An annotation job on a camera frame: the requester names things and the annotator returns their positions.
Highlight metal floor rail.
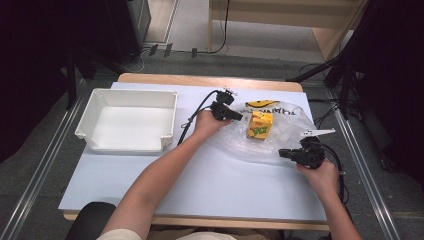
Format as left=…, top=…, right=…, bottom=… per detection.
left=326, top=88, right=401, bottom=240
left=0, top=78, right=88, bottom=240

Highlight white floor cable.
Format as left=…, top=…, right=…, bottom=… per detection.
left=120, top=49, right=147, bottom=74

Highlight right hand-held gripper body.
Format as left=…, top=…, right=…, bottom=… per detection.
left=298, top=128, right=336, bottom=169

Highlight black metal stand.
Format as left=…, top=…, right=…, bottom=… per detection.
left=285, top=58, right=354, bottom=121
left=64, top=46, right=88, bottom=112

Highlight person's left hand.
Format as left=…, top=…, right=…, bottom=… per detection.
left=193, top=109, right=233, bottom=143

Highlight person's beige trousers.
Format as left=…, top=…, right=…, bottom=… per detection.
left=146, top=224, right=284, bottom=240

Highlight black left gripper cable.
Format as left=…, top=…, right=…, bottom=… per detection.
left=177, top=89, right=221, bottom=146

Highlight black hanging cable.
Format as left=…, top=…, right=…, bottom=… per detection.
left=208, top=0, right=232, bottom=55

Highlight person's white shirt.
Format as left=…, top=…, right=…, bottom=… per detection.
left=96, top=228, right=238, bottom=240

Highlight yellow juice carton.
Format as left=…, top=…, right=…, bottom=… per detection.
left=246, top=110, right=275, bottom=141

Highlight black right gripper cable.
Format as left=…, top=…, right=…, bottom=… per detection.
left=318, top=142, right=349, bottom=214

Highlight black floor cables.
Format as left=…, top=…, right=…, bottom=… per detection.
left=299, top=63, right=346, bottom=134

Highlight clear plastic bag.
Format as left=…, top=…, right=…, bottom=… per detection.
left=208, top=99, right=318, bottom=166

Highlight light blue table board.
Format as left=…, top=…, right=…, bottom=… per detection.
left=58, top=81, right=328, bottom=223

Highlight person's right hand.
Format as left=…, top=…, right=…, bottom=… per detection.
left=296, top=159, right=340, bottom=198

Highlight dark curtain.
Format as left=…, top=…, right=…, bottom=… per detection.
left=0, top=0, right=114, bottom=164
left=343, top=0, right=424, bottom=189

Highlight wooden shelf unit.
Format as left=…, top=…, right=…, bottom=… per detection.
left=208, top=0, right=369, bottom=63

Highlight white plastic bin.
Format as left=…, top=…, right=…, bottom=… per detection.
left=74, top=87, right=179, bottom=156

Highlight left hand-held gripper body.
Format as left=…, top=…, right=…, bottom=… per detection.
left=209, top=87, right=238, bottom=121

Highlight black cabinet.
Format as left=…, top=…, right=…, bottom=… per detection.
left=106, top=0, right=152, bottom=66

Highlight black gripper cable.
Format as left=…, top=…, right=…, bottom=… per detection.
left=318, top=142, right=349, bottom=214
left=177, top=89, right=221, bottom=146

